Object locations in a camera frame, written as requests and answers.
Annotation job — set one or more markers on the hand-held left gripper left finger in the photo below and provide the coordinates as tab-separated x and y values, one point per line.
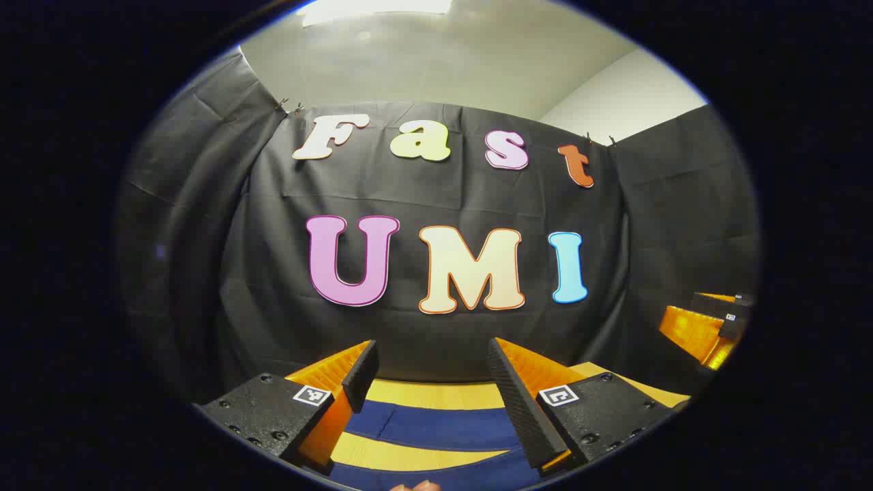
361	376

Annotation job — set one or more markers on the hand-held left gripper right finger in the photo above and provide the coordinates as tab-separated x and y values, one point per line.
522	409

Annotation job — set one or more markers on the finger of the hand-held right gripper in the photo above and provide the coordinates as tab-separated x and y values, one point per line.
713	305

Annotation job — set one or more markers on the ceiling light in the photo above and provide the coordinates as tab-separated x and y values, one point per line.
375	8

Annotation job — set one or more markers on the blue jeans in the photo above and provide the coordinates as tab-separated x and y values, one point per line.
436	426

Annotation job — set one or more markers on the black backdrop cloth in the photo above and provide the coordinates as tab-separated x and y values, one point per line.
436	194

